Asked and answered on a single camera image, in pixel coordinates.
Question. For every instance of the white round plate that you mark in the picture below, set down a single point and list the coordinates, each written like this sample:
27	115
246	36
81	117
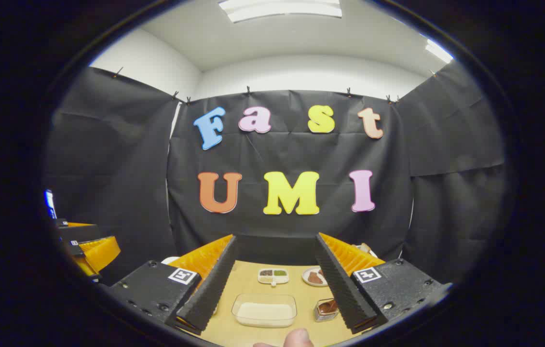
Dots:
307	282

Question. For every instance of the small ceiling light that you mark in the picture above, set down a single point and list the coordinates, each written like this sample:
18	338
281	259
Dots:
439	50

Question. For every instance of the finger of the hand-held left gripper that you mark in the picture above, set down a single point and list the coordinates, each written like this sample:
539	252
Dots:
82	233
101	253

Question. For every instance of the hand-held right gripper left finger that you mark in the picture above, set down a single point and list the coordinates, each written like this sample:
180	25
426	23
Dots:
210	289

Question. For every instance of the white divided grain dish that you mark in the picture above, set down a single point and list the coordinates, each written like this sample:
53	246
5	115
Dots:
273	275

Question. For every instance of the clear tray of rice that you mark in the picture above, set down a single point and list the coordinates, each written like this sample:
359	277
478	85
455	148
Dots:
264	312

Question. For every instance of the computer monitor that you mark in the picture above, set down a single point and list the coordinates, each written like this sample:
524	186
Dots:
50	203

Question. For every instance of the white toaster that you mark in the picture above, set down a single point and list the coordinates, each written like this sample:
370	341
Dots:
364	248

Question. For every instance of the brown wooden spoon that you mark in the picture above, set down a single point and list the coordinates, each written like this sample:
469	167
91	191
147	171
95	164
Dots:
328	306

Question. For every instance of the long ceiling light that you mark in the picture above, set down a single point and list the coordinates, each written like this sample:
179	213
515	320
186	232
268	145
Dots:
279	8

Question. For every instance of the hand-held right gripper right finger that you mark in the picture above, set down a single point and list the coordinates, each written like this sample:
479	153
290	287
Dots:
345	289

